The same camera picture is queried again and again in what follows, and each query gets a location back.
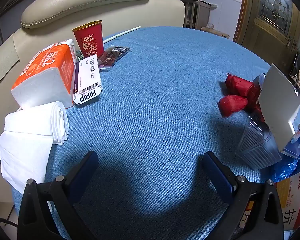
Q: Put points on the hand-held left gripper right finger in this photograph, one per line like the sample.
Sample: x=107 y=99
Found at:
x=216 y=173

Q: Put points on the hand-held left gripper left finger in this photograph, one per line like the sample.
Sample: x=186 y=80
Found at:
x=83 y=171

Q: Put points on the clear plastic container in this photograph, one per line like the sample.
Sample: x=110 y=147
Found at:
x=257 y=145

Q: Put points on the red ribbon cloth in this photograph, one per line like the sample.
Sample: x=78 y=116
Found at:
x=233 y=103

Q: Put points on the blue plastic bag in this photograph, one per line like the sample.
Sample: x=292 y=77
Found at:
x=290 y=167

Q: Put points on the blue white carton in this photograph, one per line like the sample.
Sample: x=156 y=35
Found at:
x=277 y=100

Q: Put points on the folded white tissues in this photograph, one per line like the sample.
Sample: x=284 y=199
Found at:
x=27 y=135

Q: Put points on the white orange printed box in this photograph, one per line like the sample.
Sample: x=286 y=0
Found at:
x=297 y=200

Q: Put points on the white medicine box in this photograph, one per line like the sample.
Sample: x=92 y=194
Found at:
x=87 y=80

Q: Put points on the blue tablecloth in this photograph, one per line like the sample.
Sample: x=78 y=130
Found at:
x=152 y=92

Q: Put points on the orange tissue pack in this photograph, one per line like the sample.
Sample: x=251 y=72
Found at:
x=40 y=67

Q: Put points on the dark snack packet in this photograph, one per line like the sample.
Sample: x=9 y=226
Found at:
x=112 y=56

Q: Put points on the red paper cup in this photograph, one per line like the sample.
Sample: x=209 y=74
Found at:
x=90 y=40

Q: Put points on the brown cardboard box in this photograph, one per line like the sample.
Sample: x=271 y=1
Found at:
x=215 y=31

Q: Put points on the white stick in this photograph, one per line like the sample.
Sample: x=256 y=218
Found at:
x=122 y=33

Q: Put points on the wooden door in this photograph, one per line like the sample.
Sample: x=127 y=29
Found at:
x=262 y=35

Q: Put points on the clear jar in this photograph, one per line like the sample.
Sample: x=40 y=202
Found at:
x=210 y=25

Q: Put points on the wooden crib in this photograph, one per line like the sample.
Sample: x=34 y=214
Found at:
x=200 y=12

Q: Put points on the beige leather sofa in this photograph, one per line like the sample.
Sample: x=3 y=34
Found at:
x=52 y=5

